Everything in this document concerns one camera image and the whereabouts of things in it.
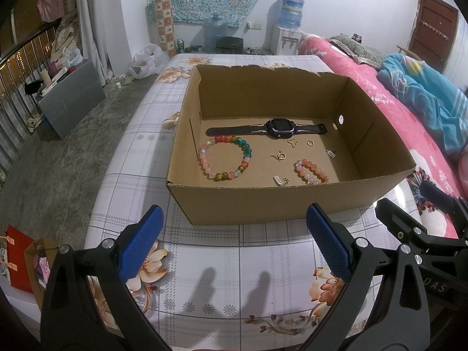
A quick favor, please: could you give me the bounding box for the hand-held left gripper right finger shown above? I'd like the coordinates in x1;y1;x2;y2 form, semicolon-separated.
300;203;431;351

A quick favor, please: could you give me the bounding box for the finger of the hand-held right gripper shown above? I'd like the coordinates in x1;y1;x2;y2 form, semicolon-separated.
375;197;458;261
419;180;468;232

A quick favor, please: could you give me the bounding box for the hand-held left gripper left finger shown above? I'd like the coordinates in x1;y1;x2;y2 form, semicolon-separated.
39;205;164;351

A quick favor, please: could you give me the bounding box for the brown cardboard box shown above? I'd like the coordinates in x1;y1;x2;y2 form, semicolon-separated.
165;64;417;226

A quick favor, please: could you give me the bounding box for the pink orange bead bracelet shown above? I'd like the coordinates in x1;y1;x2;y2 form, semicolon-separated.
293;159;330;184

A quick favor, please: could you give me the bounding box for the black smart watch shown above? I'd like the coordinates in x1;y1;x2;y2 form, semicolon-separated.
206;118;328;140

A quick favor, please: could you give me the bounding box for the multicoloured bead bracelet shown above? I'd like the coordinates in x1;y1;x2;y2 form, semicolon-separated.
198;135;254;182

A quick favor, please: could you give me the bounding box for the floral plaid tablecloth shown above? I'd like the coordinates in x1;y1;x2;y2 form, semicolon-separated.
84;53;432;351

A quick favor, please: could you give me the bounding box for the teal patterned blanket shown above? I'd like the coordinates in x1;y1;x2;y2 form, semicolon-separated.
376;53;468;159

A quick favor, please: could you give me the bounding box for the brown gift bag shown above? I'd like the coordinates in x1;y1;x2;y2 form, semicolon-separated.
24;237;59;311

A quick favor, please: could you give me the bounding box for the red gift bag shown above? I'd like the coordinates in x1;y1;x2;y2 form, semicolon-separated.
0;226;35;294

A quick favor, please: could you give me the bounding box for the pink floral blanket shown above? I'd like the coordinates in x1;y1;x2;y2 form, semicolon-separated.
298;34;468;242

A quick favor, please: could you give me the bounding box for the wooden chair back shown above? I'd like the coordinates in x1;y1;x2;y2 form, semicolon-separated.
397;44;421;59

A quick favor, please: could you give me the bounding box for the grey cabinet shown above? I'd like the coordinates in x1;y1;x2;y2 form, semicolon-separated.
38;58;106;140

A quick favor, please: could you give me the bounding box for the pair of beige shoes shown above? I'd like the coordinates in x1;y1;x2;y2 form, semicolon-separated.
26;113;46;132

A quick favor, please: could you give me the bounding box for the brown wooden door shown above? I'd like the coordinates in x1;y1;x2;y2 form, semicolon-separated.
407;0;459;74

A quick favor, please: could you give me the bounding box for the green patterned pillow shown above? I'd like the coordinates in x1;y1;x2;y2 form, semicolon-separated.
327;34;386;68

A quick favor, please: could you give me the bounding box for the white plastic bag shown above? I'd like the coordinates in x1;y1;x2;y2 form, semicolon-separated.
128;43;169;80

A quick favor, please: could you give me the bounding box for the white water dispenser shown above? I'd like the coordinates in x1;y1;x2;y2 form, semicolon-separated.
271;25;304;56

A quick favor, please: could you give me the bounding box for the metal railing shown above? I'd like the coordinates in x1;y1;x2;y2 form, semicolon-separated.
0;18;59;176

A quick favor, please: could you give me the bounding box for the pile of clothes and bags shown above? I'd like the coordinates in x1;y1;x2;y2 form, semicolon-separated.
49;13;85;72

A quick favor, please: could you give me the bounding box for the black rice cooker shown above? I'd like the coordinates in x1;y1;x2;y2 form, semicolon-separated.
215;37;244;55

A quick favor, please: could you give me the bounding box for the white curtain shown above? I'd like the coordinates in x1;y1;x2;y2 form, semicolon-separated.
75;0;121;77

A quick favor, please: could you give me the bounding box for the clear water jug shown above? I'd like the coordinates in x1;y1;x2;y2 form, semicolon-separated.
203;12;229;50

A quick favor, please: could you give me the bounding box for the blue water dispenser bottle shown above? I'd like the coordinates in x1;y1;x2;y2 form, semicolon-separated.
279;0;305;30

